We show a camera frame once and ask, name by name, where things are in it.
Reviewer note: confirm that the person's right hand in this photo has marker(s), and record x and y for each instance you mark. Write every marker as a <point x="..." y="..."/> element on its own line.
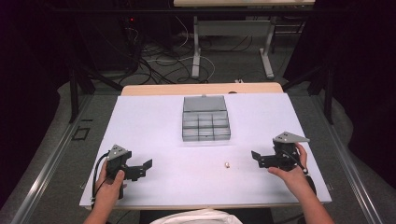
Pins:
<point x="291" y="179"/>

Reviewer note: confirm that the white power plug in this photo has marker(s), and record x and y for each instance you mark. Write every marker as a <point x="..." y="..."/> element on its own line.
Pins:
<point x="239" y="81"/>

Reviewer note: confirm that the white metal frame desk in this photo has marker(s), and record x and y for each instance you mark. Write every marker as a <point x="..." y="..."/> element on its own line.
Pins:
<point x="232" y="28"/>

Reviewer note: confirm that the square floor hatch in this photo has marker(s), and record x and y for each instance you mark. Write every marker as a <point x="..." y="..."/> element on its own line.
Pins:
<point x="81" y="133"/>

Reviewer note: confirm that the clear plastic compartment box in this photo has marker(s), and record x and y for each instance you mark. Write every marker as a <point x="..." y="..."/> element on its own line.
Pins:
<point x="205" y="119"/>

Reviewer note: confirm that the person's white shirt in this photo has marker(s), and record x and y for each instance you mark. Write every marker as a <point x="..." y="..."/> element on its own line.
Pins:
<point x="199" y="217"/>

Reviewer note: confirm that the white table mat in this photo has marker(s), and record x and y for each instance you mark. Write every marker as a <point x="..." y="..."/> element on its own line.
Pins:
<point x="193" y="174"/>

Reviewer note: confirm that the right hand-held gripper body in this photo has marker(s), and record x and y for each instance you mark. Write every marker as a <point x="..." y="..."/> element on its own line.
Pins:
<point x="285" y="149"/>

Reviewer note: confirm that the dark computer with red light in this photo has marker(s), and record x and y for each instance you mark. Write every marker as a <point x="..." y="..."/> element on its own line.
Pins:
<point x="124" y="40"/>

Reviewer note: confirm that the black metal stand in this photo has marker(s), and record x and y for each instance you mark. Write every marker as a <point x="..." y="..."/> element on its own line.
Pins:
<point x="77" y="87"/>
<point x="323" y="87"/>

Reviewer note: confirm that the aluminium floor rail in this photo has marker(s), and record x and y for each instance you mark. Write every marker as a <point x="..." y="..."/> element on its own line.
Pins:
<point x="348" y="168"/>
<point x="46" y="168"/>

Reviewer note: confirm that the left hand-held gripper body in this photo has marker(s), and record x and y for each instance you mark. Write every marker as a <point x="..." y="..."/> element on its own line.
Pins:
<point x="117" y="155"/>

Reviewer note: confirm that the person's left hand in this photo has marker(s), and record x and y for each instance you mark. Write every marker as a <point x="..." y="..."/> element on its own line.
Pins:
<point x="109" y="189"/>

